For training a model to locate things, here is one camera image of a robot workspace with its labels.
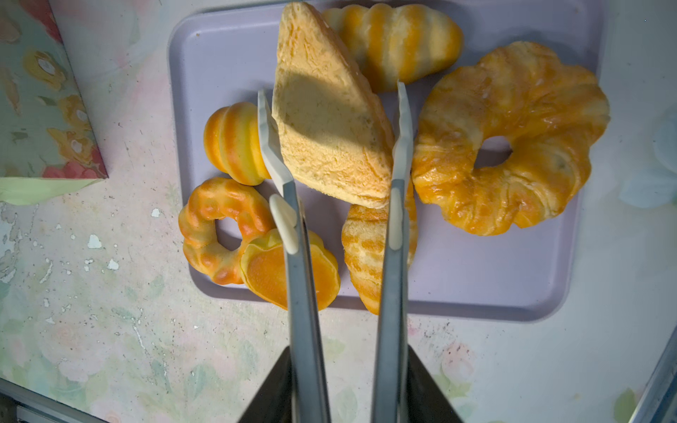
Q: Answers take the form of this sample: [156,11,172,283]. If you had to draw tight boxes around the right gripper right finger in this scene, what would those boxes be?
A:
[405,345,463,423]

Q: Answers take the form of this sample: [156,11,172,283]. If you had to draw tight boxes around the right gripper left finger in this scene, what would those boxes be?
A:
[239,347,293,423]

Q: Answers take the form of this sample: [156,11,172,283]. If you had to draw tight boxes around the white metal tongs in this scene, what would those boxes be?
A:
[257,82,414,422]

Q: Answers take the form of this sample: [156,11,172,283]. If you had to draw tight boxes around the small yellow egg tart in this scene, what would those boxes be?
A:
[241,228,340,310]

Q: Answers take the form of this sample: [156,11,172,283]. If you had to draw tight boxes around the triangular toast slice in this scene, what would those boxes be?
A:
[273,2,394,208]

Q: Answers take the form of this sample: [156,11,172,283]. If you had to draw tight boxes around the small striped round bread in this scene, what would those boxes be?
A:
[204,102,271,186]

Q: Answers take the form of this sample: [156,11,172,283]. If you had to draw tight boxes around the white green paper bag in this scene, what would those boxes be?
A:
[1,1,108,206]

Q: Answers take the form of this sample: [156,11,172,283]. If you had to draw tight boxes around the striped bread roll back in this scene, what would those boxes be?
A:
[323,3,464,93]

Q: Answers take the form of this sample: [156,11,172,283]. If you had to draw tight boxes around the long striped croissant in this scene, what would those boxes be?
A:
[341,204,389,315]

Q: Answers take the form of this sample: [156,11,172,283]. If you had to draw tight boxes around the glazed orange donut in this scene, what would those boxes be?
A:
[178,177,275,286]

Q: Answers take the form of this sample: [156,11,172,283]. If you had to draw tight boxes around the large twisted croissant ring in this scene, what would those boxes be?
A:
[411,41,612,237]

